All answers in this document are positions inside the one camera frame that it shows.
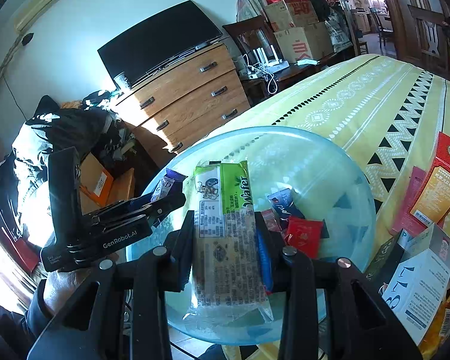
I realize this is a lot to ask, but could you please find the upper cardboard box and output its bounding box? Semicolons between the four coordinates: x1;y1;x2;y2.
265;0;319;33

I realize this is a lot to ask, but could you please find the dark blue snack sachet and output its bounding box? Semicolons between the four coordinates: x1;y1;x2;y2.
267;189;305;232

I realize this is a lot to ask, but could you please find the backrest wooden chair by wardrobe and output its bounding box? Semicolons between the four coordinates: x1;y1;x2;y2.
408;5;450;79

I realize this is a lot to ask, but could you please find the pile of assorted snacks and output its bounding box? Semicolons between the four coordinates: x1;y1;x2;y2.
418;281;450;359

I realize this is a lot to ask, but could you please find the red orange tea box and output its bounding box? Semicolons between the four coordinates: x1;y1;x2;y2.
410;133;450;228

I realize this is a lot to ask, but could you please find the clear blue plastic bowl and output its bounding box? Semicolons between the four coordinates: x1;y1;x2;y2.
145;126;376;345

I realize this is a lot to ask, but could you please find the white wifi router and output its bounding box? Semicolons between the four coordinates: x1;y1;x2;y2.
246;45;289;77

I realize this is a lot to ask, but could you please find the black flat television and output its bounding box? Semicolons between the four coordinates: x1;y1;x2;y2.
98;0;222;89

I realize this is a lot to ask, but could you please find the small red sachet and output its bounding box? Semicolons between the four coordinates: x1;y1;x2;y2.
285;216;323;258

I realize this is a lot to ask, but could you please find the black clothes heap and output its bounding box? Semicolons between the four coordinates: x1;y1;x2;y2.
0;91;135;242

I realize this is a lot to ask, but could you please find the lower cardboard box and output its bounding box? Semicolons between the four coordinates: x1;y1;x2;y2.
274;22;334;63

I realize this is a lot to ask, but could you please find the yellow patterned bed sheet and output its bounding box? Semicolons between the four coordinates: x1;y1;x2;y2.
210;55;450;248

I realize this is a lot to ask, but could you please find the wooden chest of drawers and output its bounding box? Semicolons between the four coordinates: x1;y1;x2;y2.
113;42;250;153

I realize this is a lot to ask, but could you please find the dark wooden chair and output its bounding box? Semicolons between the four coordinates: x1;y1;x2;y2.
223;16;282;63

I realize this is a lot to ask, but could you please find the white tall carton box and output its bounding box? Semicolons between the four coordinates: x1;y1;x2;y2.
382;223;450;344

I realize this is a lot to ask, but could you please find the blue white snack pack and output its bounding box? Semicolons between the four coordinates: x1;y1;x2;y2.
150;168;187;202

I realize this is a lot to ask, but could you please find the left hand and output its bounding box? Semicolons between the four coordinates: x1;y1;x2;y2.
43;267;92;315

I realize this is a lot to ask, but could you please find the orange cardboard box on floor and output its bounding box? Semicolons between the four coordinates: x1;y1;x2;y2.
79;153;135;215

